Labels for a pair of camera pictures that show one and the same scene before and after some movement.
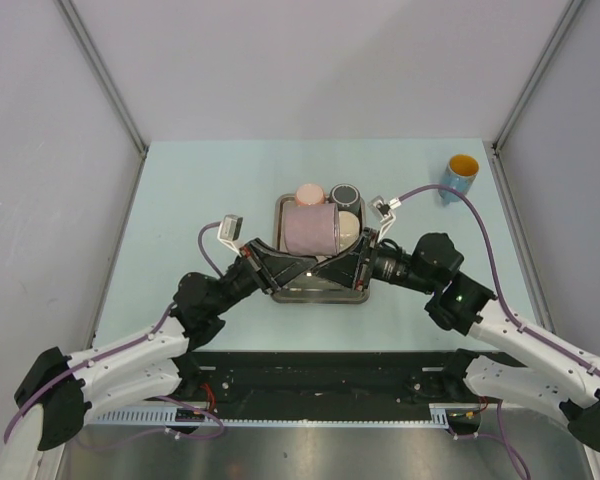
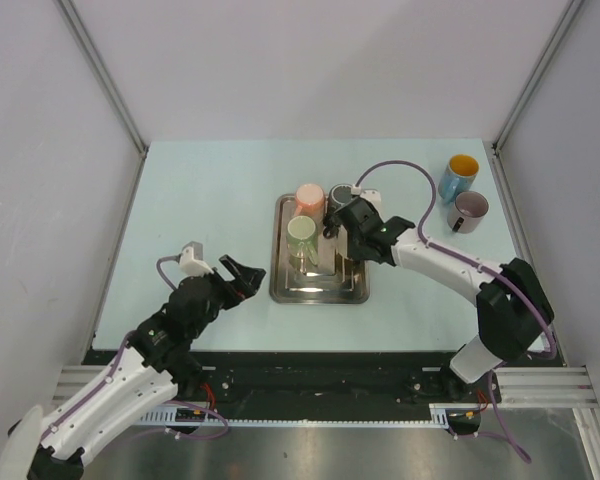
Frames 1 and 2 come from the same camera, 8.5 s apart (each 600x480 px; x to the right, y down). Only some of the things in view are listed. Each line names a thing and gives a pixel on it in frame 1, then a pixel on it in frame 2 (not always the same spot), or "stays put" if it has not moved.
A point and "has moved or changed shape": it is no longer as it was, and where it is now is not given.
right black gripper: (352, 266) to (357, 255)
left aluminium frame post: (90, 50) stays put
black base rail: (327, 380) stays put
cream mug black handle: (349, 230) has moved or changed shape
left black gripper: (266, 264) to (247, 281)
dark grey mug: (346, 196) stays put
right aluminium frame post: (563, 23) stays put
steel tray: (312, 288) stays put
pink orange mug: (309, 194) stays put
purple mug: (312, 229) to (467, 211)
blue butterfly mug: (460, 173) stays put
